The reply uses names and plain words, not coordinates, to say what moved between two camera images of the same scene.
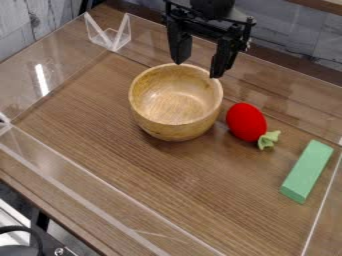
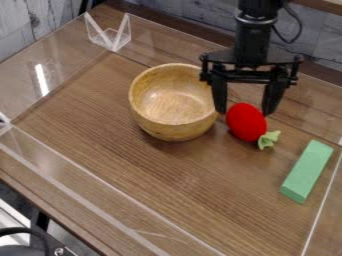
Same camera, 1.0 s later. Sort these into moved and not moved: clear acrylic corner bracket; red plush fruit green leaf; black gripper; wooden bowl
Moved: black gripper
Not moved: clear acrylic corner bracket; wooden bowl; red plush fruit green leaf
